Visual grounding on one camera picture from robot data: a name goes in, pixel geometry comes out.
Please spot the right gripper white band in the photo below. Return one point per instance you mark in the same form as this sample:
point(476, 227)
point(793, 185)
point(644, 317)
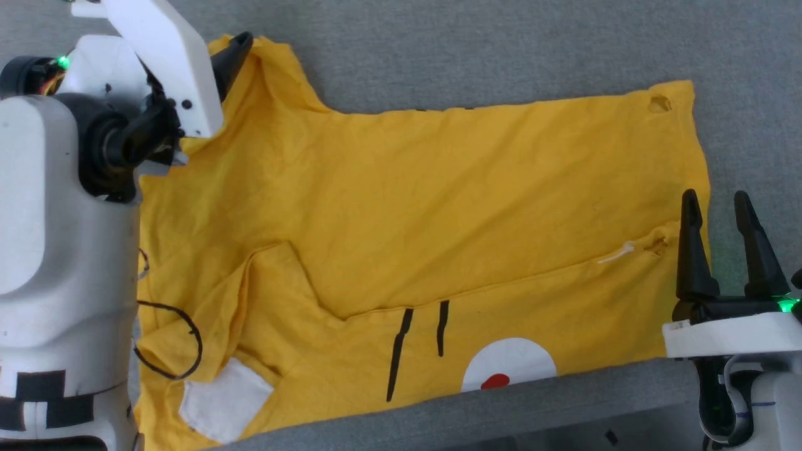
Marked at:
point(733, 335)

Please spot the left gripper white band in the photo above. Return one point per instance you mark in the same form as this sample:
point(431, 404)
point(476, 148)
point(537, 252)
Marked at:
point(169, 56)

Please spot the yellow printed t-shirt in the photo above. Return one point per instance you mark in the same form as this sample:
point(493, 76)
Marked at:
point(407, 207)

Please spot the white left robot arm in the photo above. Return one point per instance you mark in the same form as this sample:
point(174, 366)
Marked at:
point(62, 282)

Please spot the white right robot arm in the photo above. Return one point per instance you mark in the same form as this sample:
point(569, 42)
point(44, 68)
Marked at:
point(780, 413)

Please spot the grey fabric sofa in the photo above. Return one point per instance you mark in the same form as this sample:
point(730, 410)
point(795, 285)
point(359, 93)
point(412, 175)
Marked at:
point(501, 50)

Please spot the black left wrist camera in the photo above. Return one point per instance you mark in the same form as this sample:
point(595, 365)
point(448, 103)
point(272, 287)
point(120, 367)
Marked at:
point(25, 75)

